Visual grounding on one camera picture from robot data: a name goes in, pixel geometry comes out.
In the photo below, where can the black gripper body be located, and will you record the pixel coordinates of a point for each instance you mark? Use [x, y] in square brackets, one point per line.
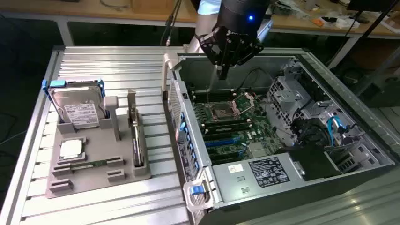
[241, 16]

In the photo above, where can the Nvidia graphics card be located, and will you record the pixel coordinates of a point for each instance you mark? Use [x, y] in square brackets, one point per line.
[137, 140]

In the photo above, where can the metal socket cover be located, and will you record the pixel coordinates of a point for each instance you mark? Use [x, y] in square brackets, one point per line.
[247, 100]

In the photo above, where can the metal disk bay cage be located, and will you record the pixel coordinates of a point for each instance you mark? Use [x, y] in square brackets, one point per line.
[287, 98]

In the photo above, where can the CPU socket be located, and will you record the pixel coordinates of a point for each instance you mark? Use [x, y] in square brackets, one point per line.
[223, 111]

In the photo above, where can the white plastic packaging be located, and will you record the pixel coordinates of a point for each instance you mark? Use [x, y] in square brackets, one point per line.
[339, 22]

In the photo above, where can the black labelled RAM stick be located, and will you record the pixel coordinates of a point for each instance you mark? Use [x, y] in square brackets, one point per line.
[227, 129]

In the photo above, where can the green motherboard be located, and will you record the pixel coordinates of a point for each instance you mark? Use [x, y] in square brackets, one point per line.
[259, 131]

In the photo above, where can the long PCIe expansion slot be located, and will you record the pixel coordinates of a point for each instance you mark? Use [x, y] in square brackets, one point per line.
[221, 142]

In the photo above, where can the black monitor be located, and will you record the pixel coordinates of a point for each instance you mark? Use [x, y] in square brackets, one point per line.
[375, 4]

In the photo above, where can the black stand pole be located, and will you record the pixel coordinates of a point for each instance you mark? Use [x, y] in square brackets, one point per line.
[376, 21]

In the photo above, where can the hard disk with blue carrier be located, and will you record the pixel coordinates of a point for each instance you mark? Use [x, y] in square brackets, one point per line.
[77, 105]

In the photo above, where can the black grey PC case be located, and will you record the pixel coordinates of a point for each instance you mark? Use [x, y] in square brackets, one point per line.
[359, 131]

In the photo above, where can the black plastic shroud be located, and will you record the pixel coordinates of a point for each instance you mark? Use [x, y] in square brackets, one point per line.
[312, 164]

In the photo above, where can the grey power supply unit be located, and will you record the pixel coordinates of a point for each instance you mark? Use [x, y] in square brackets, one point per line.
[231, 180]

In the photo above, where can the grey parts rack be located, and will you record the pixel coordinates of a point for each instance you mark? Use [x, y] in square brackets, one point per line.
[103, 150]

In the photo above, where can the blue case latch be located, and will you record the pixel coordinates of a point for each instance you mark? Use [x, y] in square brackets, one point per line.
[196, 189]

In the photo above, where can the silver CPU chip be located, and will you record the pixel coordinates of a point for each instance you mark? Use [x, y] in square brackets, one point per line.
[72, 148]

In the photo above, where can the green RAM stick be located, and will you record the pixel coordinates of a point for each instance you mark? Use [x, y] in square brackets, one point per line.
[88, 164]

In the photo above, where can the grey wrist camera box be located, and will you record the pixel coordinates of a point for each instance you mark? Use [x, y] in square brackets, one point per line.
[264, 29]

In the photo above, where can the wooden desk with grey frame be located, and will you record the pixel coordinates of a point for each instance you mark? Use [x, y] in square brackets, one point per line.
[93, 11]

